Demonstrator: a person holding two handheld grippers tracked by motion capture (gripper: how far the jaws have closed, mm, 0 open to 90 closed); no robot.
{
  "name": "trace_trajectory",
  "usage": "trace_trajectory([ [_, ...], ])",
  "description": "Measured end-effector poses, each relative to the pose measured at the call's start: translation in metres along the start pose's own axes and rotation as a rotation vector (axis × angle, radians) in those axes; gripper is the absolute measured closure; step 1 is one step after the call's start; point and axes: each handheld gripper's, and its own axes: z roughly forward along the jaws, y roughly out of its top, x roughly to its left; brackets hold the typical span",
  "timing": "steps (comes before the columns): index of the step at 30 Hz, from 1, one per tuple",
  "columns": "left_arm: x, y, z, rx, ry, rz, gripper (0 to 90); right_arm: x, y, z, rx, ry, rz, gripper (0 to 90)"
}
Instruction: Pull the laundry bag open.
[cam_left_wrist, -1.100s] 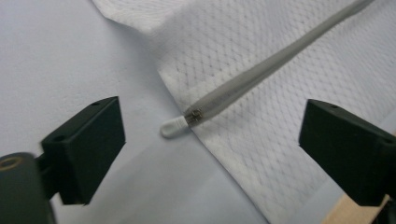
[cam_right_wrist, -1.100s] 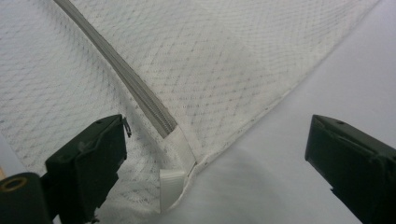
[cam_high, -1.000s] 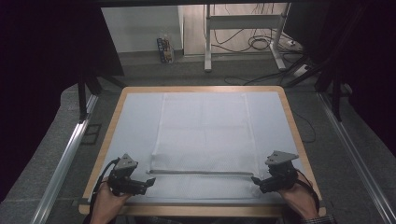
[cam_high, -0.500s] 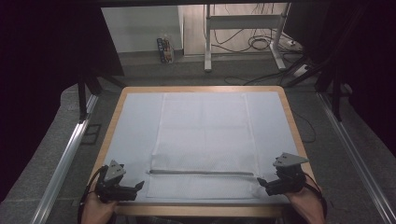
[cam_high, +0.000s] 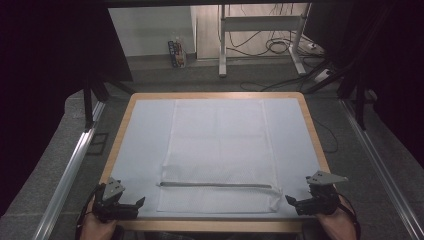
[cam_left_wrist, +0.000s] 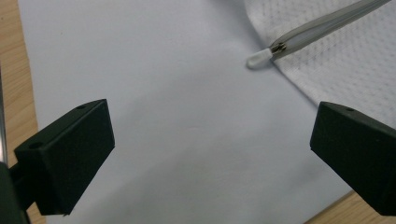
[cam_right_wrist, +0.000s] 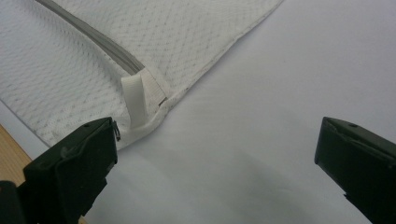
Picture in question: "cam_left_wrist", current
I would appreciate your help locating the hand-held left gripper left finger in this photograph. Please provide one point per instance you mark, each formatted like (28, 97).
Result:
(68, 155)

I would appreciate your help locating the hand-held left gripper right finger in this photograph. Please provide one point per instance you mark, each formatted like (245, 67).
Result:
(358, 155)

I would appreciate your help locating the white mesh cloth with zipper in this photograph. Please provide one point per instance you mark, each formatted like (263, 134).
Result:
(358, 68)

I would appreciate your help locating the zipper slider with pull tab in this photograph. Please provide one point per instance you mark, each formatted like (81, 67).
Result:
(260, 58)

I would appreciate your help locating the thin metal bar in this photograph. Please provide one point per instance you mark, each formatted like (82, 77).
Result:
(2, 124)

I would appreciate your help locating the white table sheet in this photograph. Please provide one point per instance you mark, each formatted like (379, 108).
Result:
(186, 109)

